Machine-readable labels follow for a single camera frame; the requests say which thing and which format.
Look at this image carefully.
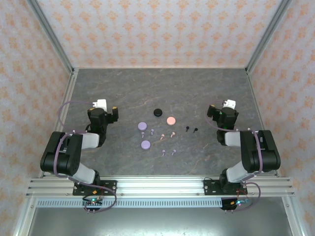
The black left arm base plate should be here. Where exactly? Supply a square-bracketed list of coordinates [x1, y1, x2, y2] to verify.
[72, 180, 118, 196]

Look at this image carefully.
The aluminium corner post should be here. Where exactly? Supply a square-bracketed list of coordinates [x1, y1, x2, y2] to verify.
[26, 0, 76, 74]
[245, 0, 294, 73]

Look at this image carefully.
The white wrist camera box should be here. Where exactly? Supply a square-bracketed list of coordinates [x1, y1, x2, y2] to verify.
[92, 99, 108, 112]
[222, 99, 237, 109]

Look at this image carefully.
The aluminium mounting rail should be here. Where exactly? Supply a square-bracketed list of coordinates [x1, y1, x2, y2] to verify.
[26, 176, 295, 198]

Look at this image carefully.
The aluminium table side rail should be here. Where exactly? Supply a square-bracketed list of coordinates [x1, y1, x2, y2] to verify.
[245, 68, 282, 177]
[38, 68, 80, 178]

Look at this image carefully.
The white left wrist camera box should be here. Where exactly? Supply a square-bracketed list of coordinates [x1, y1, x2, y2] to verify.
[92, 99, 108, 112]

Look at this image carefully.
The grey slotted cable duct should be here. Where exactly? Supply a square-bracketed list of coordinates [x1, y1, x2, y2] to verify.
[36, 199, 223, 208]

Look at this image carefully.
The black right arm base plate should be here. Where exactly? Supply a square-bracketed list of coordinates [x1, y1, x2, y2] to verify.
[203, 178, 247, 196]

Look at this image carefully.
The grey metal sheet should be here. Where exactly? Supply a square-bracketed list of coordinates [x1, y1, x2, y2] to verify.
[27, 207, 293, 236]

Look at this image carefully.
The aluminium frame bar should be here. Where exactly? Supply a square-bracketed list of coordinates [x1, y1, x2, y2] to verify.
[282, 196, 306, 236]
[12, 196, 38, 236]

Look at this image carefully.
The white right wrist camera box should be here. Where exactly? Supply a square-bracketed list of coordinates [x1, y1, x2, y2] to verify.
[222, 99, 237, 109]

